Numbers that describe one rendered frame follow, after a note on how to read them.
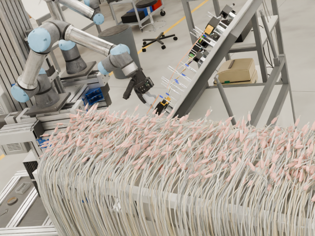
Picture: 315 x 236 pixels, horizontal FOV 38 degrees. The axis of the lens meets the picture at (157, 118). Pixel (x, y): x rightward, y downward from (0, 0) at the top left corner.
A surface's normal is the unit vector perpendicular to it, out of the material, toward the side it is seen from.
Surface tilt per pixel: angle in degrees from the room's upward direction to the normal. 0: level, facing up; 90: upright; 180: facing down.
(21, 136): 90
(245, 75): 90
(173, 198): 0
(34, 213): 0
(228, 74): 90
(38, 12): 50
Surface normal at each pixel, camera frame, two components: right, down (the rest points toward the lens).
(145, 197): -0.53, 0.52
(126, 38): 0.69, 0.22
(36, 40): -0.33, 0.44
